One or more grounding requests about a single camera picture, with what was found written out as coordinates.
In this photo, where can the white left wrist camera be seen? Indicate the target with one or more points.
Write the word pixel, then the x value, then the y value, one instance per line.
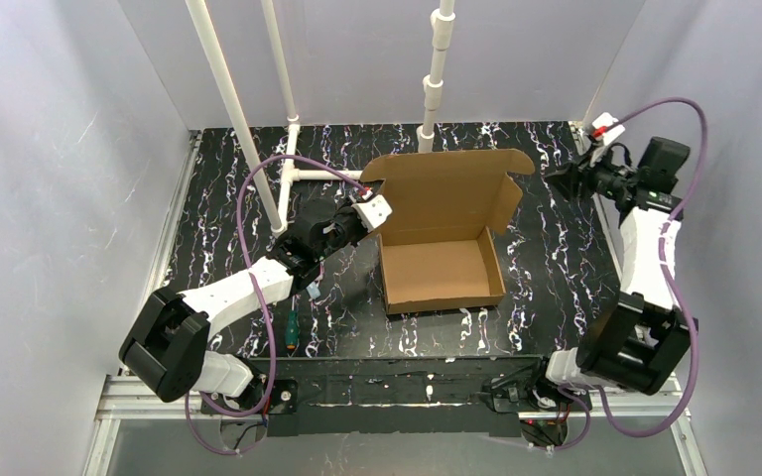
pixel 372 209

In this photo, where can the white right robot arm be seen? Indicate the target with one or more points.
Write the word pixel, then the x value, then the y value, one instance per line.
pixel 638 343

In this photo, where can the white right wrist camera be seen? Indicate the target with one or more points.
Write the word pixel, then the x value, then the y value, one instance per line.
pixel 603 132

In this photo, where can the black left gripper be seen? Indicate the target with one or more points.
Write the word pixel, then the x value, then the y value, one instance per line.
pixel 349 223

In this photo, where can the green handled screwdriver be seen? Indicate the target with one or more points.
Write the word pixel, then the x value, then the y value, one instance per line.
pixel 292 331

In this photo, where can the light blue marker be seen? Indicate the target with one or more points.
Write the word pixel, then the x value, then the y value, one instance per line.
pixel 313 291

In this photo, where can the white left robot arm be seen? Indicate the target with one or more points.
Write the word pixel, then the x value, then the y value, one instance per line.
pixel 167 346

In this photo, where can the black front mounting rail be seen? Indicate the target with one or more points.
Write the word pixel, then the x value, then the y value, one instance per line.
pixel 492 395

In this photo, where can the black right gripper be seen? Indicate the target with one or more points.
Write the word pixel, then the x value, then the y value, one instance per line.
pixel 581 176

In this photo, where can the brown cardboard box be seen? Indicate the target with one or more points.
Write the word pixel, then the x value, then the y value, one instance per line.
pixel 436 250

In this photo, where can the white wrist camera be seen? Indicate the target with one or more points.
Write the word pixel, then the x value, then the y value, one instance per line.
pixel 603 132
pixel 372 209

